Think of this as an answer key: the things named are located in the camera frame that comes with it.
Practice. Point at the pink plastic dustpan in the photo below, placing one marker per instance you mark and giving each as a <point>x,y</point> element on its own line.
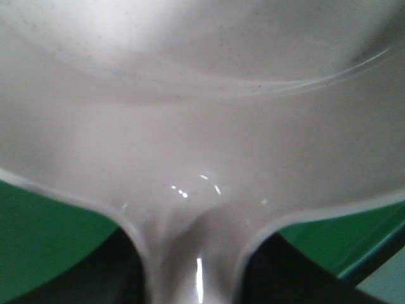
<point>203,127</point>

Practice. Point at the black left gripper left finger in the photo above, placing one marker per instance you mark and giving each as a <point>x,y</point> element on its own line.
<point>112,273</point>

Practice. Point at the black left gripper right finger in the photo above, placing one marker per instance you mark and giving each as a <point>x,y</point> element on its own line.
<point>279,273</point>

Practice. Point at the green conveyor belt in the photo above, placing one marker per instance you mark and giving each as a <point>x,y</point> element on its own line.
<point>42,238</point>

